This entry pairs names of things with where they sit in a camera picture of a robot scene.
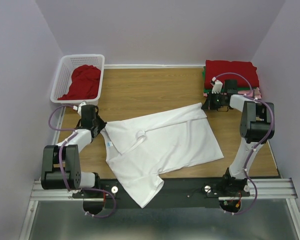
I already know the white t-shirt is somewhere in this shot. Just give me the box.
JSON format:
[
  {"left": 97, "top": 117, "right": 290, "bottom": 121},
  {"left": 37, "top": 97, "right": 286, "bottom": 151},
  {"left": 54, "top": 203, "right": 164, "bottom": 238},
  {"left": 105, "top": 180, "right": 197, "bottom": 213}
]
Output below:
[{"left": 101, "top": 103, "right": 224, "bottom": 208}]

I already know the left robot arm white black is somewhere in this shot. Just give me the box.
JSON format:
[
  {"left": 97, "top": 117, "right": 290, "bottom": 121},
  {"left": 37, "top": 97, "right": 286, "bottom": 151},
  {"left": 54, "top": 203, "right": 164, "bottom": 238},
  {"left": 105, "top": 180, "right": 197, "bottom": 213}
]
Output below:
[{"left": 40, "top": 102, "right": 107, "bottom": 198}]

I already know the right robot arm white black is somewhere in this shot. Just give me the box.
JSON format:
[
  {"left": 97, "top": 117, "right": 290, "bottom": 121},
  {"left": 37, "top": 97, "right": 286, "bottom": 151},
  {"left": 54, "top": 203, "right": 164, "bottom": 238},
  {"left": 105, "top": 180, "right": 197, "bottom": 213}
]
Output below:
[{"left": 201, "top": 77, "right": 275, "bottom": 196}]

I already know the folded green t-shirt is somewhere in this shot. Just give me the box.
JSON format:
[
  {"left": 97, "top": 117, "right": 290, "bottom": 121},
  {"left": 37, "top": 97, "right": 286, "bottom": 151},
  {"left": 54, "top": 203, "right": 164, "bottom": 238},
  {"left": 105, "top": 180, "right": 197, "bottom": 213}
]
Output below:
[{"left": 202, "top": 66, "right": 250, "bottom": 96}]

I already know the crumpled dark red t-shirt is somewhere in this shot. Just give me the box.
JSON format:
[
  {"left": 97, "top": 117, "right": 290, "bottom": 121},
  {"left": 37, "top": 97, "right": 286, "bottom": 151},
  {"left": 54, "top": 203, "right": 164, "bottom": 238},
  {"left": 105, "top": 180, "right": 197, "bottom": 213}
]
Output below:
[{"left": 58, "top": 64, "right": 101, "bottom": 101}]

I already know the folded dark red t-shirt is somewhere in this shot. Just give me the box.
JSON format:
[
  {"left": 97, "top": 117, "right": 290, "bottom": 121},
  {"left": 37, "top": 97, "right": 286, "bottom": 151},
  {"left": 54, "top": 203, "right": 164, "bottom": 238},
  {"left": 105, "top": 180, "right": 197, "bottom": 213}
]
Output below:
[{"left": 204, "top": 60, "right": 260, "bottom": 90}]

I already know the folded pink t-shirt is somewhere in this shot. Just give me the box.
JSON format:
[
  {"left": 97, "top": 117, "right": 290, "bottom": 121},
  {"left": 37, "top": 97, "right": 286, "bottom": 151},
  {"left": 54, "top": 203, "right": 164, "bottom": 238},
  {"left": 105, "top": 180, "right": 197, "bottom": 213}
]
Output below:
[{"left": 202, "top": 87, "right": 262, "bottom": 100}]

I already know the white plastic laundry basket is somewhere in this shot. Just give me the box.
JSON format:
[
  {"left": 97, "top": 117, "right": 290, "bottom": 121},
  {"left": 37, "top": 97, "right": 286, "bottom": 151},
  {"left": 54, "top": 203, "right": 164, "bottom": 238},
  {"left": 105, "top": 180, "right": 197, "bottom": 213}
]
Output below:
[{"left": 50, "top": 54, "right": 105, "bottom": 106}]

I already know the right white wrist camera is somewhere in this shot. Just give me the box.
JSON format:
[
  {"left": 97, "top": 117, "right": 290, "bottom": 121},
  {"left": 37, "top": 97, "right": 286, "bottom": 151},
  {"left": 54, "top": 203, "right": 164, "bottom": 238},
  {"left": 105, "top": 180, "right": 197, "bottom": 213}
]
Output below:
[{"left": 210, "top": 77, "right": 223, "bottom": 94}]

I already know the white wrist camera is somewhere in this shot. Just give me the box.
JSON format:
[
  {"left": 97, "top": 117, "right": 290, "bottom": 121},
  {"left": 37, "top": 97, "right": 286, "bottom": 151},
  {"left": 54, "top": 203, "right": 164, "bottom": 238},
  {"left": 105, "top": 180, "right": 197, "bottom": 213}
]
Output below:
[
  {"left": 72, "top": 101, "right": 87, "bottom": 113},
  {"left": 210, "top": 77, "right": 223, "bottom": 94}
]

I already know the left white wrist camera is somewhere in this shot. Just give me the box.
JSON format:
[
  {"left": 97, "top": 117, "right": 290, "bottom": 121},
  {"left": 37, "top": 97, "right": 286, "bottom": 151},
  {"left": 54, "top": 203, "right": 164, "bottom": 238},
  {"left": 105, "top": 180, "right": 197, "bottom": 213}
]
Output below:
[{"left": 72, "top": 101, "right": 87, "bottom": 113}]

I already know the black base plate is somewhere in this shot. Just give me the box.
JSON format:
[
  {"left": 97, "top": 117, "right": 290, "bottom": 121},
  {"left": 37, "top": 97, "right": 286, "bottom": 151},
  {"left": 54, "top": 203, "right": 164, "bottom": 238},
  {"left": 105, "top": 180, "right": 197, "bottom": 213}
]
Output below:
[{"left": 72, "top": 176, "right": 251, "bottom": 213}]

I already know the aluminium frame rail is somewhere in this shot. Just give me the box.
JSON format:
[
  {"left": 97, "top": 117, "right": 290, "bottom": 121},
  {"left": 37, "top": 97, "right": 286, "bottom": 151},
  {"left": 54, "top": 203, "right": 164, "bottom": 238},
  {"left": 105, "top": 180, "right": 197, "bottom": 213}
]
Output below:
[{"left": 20, "top": 110, "right": 300, "bottom": 240}]

